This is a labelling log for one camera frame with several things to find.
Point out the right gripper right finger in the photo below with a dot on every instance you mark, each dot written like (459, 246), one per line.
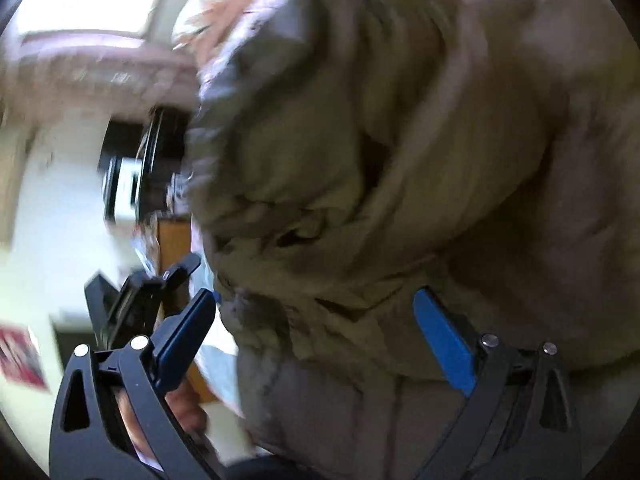
(517, 419)

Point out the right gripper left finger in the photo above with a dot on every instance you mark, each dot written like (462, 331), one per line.
(88, 439)

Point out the brown puffer jacket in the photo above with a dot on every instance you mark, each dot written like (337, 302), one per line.
(351, 152)

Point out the person's right hand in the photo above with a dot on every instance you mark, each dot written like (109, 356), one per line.
(184, 404)

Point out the dark cabinet with appliances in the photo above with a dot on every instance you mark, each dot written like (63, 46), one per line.
(139, 162)

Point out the pink lace curtain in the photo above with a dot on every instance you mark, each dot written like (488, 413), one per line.
(45, 72)

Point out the pink pillow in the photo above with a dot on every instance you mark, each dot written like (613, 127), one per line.
(203, 26)

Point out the red wall poster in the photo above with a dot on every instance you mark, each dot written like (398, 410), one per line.
(20, 358)

